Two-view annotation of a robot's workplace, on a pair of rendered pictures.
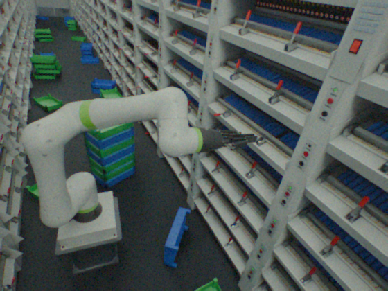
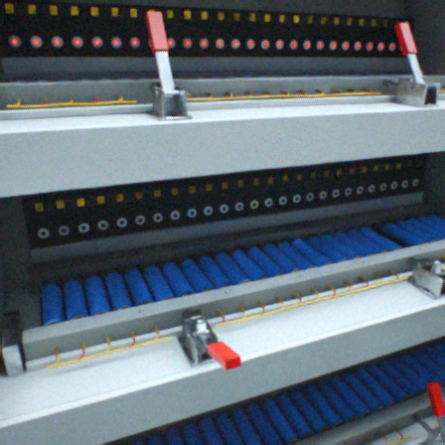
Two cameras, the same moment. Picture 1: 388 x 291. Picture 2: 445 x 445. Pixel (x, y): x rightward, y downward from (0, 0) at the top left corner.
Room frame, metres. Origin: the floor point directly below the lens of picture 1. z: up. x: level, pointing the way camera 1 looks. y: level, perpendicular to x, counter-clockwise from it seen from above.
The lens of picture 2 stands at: (1.01, 0.21, 1.04)
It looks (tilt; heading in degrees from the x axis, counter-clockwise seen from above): 4 degrees down; 281
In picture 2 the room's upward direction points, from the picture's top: 7 degrees counter-clockwise
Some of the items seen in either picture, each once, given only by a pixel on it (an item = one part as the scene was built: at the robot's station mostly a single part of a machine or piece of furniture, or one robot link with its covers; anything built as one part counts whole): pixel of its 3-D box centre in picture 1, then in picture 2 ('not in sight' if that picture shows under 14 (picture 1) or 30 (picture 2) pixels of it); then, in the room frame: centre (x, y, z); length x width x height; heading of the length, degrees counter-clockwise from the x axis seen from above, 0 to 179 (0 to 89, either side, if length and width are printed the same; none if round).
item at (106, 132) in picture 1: (109, 123); not in sight; (1.51, 0.68, 0.52); 0.30 x 0.20 x 0.08; 145
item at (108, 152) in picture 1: (111, 140); not in sight; (1.51, 0.68, 0.36); 0.30 x 0.20 x 0.08; 145
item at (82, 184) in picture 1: (81, 192); not in sight; (0.81, 0.55, 0.52); 0.16 x 0.13 x 0.19; 169
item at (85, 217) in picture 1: (75, 209); not in sight; (0.80, 0.60, 0.40); 0.26 x 0.15 x 0.06; 107
